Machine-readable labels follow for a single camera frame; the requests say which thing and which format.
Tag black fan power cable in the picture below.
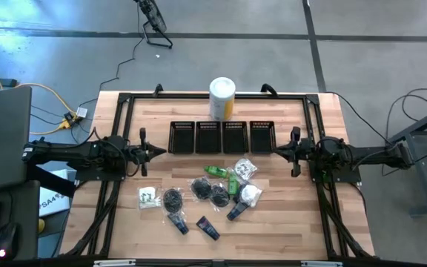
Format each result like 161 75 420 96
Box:
78 2 147 109

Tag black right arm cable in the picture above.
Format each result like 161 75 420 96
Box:
325 90 394 146

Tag yellow extension cable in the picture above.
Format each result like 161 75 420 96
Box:
0 61 79 136

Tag black metal desk frame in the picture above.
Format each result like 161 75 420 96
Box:
388 102 427 219

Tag white yellow wipes canister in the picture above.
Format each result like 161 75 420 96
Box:
208 76 236 122

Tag bagged cotton swab vanity pack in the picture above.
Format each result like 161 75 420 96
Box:
234 157 259 182
137 185 162 211

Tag small green bottle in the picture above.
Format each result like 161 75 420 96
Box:
228 172 241 196
203 165 230 179

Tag black computer desk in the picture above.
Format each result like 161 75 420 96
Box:
0 180 41 263

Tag black looped floor cables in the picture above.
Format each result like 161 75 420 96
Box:
381 88 427 177

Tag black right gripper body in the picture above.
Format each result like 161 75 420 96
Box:
289 126 311 178

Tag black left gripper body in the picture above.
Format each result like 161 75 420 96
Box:
126 128 150 178

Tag black floor fan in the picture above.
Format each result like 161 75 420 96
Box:
133 0 174 50

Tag black computer mouse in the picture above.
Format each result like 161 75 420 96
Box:
0 221 19 261

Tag dark grey flat panel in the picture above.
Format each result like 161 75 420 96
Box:
0 85 33 194

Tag bagged black hair ties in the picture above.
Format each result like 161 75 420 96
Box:
162 187 185 217
189 176 214 202
209 182 232 209

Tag white cardboard box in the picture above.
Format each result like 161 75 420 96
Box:
38 168 70 218

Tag black diagonal strut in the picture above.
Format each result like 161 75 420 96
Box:
26 164 77 198

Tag silver edge bracket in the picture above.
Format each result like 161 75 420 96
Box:
93 259 137 267
300 260 344 267

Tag bagged white shower cap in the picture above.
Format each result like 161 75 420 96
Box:
237 182 264 208

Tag black slotted plastic basket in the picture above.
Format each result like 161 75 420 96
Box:
222 120 250 155
195 120 222 155
249 120 277 154
168 120 196 155

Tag black aluminium table frame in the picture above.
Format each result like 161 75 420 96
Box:
62 91 374 260

